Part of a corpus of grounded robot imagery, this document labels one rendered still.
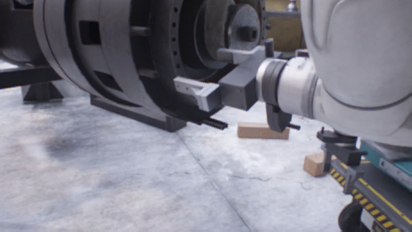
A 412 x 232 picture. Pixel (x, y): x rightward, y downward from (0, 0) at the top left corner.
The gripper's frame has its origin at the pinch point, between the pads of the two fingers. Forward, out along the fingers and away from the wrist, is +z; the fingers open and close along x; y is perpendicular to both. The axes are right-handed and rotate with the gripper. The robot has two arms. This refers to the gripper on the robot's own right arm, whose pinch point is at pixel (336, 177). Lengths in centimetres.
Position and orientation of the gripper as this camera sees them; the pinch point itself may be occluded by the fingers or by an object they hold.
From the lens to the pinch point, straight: 106.1
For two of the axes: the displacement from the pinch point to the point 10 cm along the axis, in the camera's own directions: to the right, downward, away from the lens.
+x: -1.2, -3.0, 9.5
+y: 9.9, 0.0, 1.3
